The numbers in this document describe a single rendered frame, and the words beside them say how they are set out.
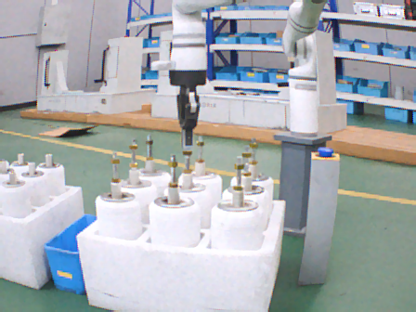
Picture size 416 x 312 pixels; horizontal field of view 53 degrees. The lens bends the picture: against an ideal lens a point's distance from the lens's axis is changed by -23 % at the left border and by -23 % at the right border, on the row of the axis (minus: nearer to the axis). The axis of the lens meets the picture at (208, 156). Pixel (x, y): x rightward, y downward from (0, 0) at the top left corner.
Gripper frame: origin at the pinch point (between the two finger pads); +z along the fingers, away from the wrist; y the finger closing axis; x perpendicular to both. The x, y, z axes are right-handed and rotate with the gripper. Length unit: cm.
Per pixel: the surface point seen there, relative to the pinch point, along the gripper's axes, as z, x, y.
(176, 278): 23.3, 6.0, -18.6
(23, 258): 26.9, 41.9, -2.3
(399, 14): -105, -329, 341
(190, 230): 14.5, 2.4, -15.0
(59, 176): 12.6, 30.9, 25.3
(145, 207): 14.1, 9.0, 0.3
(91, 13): -129, 41, 761
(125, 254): 19.6, 15.2, -14.6
